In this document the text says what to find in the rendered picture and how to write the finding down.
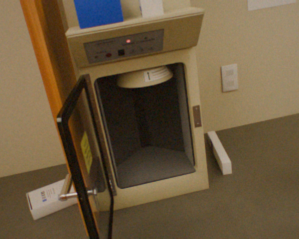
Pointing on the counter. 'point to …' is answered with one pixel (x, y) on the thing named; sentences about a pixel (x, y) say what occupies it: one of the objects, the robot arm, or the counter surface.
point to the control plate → (137, 39)
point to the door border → (75, 162)
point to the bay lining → (145, 116)
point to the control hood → (194, 13)
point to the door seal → (77, 157)
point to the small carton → (151, 8)
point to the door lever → (65, 194)
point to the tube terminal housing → (185, 55)
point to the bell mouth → (144, 77)
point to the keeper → (197, 116)
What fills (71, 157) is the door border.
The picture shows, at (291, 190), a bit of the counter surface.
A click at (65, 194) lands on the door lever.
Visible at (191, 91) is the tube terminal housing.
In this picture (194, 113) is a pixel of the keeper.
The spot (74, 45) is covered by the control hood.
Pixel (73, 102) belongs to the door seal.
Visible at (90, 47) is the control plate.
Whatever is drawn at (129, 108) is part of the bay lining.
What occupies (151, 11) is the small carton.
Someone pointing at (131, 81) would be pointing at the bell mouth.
